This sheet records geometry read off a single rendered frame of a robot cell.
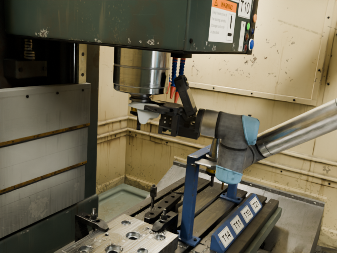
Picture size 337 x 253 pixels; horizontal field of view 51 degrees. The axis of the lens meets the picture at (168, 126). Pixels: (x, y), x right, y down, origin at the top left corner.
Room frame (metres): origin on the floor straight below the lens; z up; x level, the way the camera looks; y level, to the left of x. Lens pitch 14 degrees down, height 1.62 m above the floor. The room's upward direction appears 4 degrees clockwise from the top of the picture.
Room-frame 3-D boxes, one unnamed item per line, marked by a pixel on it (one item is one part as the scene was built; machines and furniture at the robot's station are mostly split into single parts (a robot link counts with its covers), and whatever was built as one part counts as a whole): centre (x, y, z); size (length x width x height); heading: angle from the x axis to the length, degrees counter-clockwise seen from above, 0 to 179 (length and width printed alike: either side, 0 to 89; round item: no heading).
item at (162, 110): (0.97, 0.03, 1.42); 0.09 x 0.05 x 0.02; 88
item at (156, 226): (1.11, -0.01, 0.97); 0.13 x 0.03 x 0.15; 149
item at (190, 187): (1.17, -0.10, 1.05); 0.10 x 0.05 x 0.30; 59
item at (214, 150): (1.19, -0.17, 1.26); 0.04 x 0.04 x 0.07
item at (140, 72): (1.01, 0.09, 1.52); 0.16 x 0.16 x 0.12
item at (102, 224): (1.07, 0.23, 0.97); 0.13 x 0.03 x 0.15; 59
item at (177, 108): (0.98, -0.03, 1.39); 0.12 x 0.08 x 0.09; 74
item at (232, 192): (1.55, -0.32, 1.05); 0.10 x 0.05 x 0.30; 59
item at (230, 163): (0.95, -0.19, 1.29); 0.11 x 0.08 x 0.11; 147
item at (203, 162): (1.14, -0.14, 1.21); 0.07 x 0.05 x 0.01; 59
